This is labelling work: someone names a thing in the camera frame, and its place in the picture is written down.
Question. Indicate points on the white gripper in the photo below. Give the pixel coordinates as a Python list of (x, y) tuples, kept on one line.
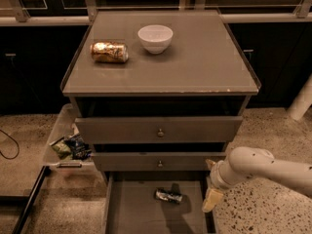
[(215, 177)]

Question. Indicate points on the silver blue redbull can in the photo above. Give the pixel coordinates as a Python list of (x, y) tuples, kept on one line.
[(168, 196)]

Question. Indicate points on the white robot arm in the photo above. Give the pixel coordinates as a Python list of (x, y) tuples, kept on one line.
[(245, 163)]

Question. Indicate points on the grey top drawer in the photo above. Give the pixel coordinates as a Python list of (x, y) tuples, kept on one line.
[(112, 130)]

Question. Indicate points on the grey drawer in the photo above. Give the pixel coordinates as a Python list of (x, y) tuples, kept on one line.
[(112, 130), (155, 161), (131, 206)]

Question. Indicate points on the grey bottom drawer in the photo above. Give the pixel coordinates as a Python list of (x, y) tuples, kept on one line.
[(131, 206)]

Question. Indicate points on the grey drawer cabinet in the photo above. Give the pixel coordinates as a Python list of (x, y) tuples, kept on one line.
[(202, 73)]

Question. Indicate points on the grey middle drawer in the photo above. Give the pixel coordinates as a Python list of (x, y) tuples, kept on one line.
[(155, 161)]

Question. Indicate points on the gold soda can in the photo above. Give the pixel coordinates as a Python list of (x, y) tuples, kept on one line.
[(109, 51)]

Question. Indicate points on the dark blue snack bag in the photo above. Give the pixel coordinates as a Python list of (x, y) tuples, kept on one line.
[(79, 149)]

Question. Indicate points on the clear plastic storage bin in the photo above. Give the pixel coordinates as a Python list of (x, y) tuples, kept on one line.
[(64, 127)]

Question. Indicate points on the white ceramic bowl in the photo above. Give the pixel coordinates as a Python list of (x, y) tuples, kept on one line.
[(155, 38)]

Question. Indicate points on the green snack bag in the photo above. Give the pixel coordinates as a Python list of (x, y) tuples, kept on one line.
[(61, 148)]

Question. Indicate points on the metal window railing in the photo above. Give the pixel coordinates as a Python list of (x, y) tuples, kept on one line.
[(54, 12)]

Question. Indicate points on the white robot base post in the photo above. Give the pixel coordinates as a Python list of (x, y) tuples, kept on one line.
[(302, 101)]

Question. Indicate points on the black metal floor frame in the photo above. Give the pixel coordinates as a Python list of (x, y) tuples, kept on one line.
[(22, 204)]

